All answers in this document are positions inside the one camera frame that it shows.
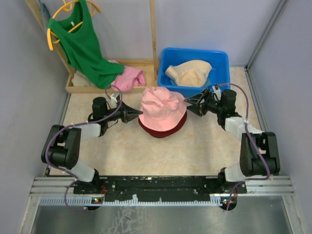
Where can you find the teal clothes hanger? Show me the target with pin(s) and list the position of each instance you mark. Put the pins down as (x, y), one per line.
(45, 14)

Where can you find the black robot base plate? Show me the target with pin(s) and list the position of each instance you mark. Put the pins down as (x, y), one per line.
(152, 189)

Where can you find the green tank top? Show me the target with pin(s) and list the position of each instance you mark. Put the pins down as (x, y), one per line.
(80, 44)

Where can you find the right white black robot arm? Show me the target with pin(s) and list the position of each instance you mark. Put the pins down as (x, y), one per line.
(259, 156)

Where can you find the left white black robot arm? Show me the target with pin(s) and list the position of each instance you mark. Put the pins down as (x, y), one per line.
(62, 147)

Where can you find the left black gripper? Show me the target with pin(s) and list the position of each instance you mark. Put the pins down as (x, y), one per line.
(125, 109)

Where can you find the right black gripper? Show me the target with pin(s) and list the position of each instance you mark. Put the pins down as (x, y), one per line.
(200, 109)

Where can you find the beige bucket hat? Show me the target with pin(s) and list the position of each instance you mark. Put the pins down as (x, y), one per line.
(192, 73)

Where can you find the dark red bucket hat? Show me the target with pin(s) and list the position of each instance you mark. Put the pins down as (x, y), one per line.
(163, 134)

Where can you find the pink crumpled garment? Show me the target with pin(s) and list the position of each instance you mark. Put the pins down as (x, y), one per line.
(130, 78)

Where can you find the wooden clothes rack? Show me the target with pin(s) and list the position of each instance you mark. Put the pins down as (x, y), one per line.
(149, 67)

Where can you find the blue plastic bin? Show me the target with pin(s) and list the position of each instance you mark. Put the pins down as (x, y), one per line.
(175, 56)

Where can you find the pink bucket hat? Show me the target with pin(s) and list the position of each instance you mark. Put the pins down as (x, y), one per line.
(162, 109)

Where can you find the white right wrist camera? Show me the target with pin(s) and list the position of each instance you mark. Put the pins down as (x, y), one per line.
(217, 92)

